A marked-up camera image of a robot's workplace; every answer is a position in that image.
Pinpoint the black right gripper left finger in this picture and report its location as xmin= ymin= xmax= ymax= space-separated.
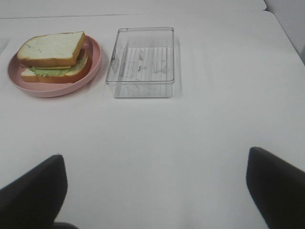
xmin=0 ymin=155 xmax=68 ymax=229

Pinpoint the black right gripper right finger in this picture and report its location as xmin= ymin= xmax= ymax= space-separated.
xmin=246 ymin=147 xmax=305 ymax=229

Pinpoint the green lettuce leaf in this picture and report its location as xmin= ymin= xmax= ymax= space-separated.
xmin=27 ymin=58 xmax=87 ymax=76

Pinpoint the yellow cheese slice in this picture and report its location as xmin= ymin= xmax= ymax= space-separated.
xmin=33 ymin=65 xmax=71 ymax=69

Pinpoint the bread slice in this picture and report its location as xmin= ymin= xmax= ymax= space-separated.
xmin=21 ymin=51 xmax=92 ymax=83
xmin=17 ymin=31 xmax=85 ymax=67

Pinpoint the bacon strip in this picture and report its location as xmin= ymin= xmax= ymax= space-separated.
xmin=77 ymin=49 xmax=85 ymax=62

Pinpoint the pink round plate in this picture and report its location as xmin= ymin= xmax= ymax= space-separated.
xmin=7 ymin=35 xmax=102 ymax=97

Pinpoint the right clear plastic tray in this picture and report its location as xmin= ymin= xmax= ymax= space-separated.
xmin=105 ymin=27 xmax=175 ymax=98

